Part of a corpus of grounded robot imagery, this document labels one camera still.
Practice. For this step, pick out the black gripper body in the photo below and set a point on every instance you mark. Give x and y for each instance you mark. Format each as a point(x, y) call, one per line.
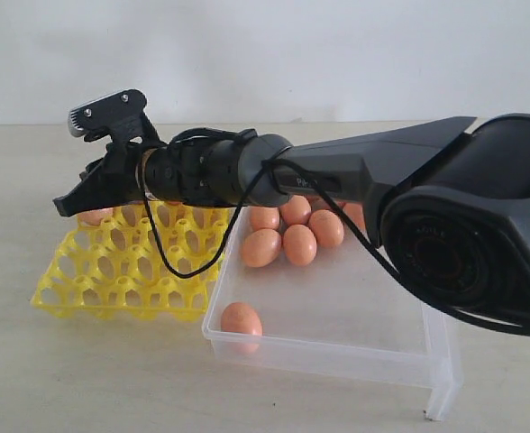
point(112, 180)

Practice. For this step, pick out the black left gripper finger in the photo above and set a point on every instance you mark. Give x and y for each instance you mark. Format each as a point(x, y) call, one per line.
point(75, 202)

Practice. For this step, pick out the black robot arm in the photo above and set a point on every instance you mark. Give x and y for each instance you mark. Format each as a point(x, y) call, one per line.
point(445, 204)

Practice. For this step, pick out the yellow plastic egg tray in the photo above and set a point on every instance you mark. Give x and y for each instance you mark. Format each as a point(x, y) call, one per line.
point(130, 263)

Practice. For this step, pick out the clear plastic container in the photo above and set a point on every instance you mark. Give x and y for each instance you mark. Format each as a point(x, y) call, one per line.
point(343, 316)

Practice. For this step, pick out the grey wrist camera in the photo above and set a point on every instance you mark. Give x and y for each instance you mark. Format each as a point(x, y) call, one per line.
point(119, 115)

